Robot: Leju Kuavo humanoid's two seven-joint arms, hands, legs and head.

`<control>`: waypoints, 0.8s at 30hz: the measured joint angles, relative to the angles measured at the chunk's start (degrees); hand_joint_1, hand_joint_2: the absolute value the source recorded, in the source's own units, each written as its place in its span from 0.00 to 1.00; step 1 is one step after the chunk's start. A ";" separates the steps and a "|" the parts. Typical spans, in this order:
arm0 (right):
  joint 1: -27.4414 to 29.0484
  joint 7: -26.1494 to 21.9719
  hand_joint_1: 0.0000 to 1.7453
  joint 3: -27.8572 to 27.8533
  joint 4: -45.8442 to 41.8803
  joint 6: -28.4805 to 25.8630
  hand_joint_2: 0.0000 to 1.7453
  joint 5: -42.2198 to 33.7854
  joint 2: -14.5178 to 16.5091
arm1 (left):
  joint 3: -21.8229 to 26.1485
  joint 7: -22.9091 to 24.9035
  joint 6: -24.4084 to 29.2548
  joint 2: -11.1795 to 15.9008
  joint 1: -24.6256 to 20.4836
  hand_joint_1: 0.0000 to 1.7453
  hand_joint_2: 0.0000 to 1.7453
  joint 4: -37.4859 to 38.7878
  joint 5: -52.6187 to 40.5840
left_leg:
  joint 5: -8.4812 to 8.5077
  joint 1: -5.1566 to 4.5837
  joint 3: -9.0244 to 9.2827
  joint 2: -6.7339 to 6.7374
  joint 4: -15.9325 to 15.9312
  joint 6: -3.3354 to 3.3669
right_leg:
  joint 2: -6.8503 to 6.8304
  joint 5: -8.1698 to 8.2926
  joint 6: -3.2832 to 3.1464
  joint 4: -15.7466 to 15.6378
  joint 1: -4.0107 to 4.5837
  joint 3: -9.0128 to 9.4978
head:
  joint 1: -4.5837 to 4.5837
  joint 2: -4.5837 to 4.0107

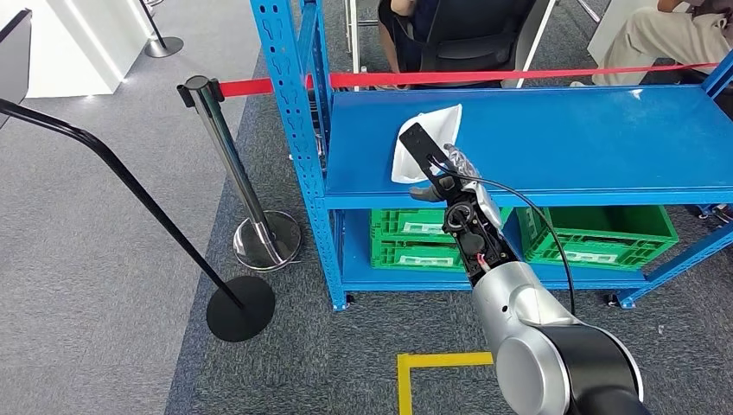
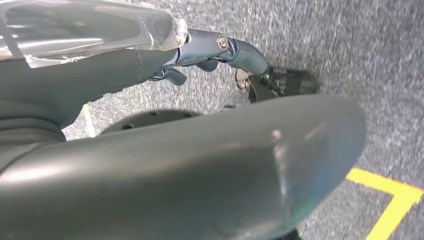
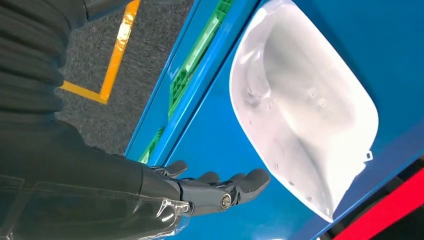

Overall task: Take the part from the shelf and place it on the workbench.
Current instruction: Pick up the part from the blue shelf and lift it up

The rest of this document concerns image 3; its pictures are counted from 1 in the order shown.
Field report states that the green folded plastic crate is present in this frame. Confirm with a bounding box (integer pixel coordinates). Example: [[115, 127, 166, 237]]
[[138, 127, 166, 165]]

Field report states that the blue metal shelf rack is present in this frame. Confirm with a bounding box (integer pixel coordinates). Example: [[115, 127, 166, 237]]
[[125, 0, 424, 240]]

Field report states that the green open plastic crate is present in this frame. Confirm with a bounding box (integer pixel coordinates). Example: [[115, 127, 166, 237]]
[[167, 0, 235, 121]]

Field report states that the red barrier belt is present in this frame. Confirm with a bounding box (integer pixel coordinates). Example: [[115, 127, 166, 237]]
[[332, 166, 424, 240]]

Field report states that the yellow floor tape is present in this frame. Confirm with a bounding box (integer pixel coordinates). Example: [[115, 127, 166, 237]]
[[60, 0, 143, 106]]

